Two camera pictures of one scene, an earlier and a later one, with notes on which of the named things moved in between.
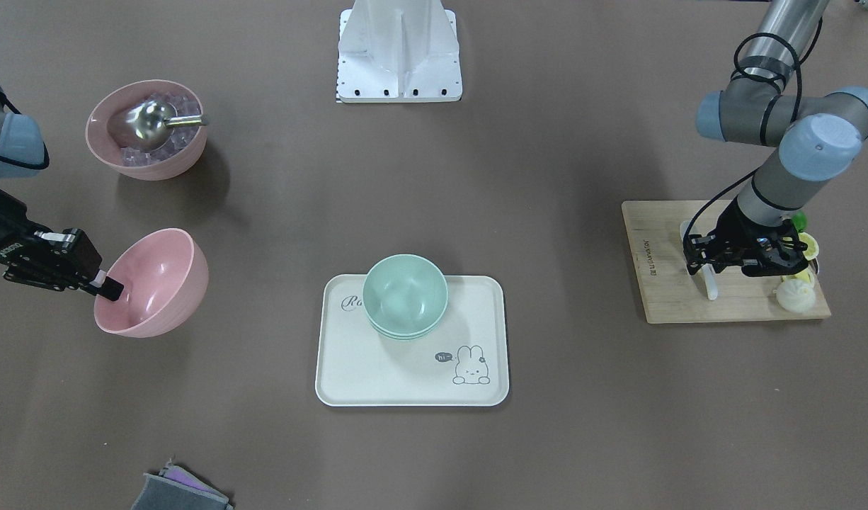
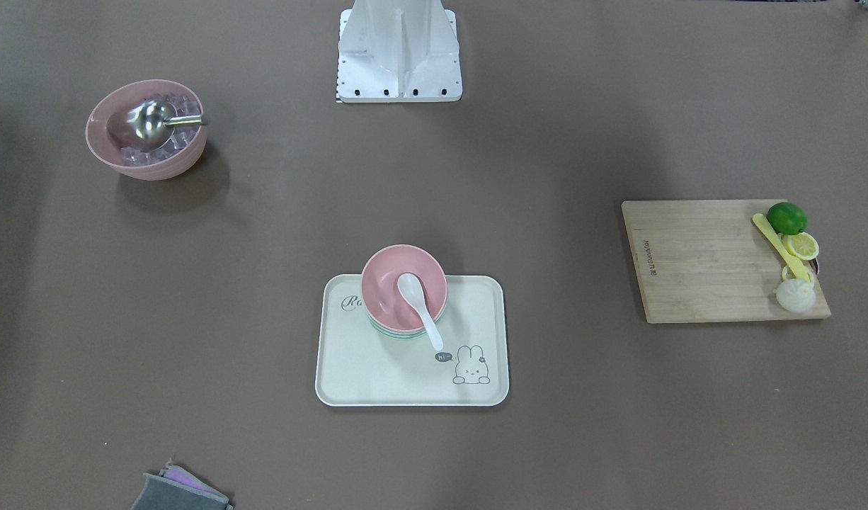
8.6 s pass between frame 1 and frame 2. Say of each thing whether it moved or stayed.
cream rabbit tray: stayed
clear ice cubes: stayed
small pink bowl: moved
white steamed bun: stayed
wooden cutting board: stayed
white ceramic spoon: moved
